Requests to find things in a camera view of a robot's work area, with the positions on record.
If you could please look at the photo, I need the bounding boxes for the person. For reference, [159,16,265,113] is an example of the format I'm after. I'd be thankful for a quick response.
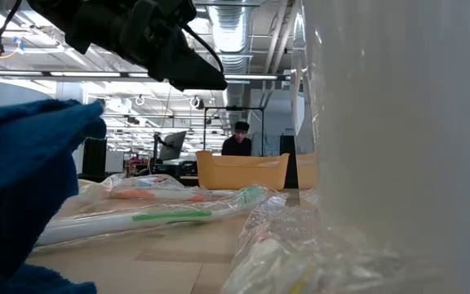
[220,120,254,158]

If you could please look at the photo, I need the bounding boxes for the grey monitor on arm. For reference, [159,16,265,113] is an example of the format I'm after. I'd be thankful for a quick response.
[157,129,188,163]

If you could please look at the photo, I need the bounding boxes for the green toothbrush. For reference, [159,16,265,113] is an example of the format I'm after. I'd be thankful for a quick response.
[33,183,271,249]

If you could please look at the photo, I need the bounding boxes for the black cabinet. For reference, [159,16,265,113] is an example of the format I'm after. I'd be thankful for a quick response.
[279,134,300,189]
[82,137,108,177]

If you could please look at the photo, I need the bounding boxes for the black ceiling light rail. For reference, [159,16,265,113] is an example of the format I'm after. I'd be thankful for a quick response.
[0,69,293,82]

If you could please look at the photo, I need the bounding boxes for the orange plastic bin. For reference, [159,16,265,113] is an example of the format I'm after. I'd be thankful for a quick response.
[196,149,291,192]

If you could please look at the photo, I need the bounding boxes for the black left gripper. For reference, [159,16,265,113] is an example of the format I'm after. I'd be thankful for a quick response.
[65,0,228,91]

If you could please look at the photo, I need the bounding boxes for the white plastic bin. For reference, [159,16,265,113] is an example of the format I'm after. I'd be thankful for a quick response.
[290,0,470,294]
[0,78,59,110]

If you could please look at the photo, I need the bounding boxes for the blue folded cloth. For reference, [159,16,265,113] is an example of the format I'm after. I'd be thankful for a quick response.
[0,99,109,294]

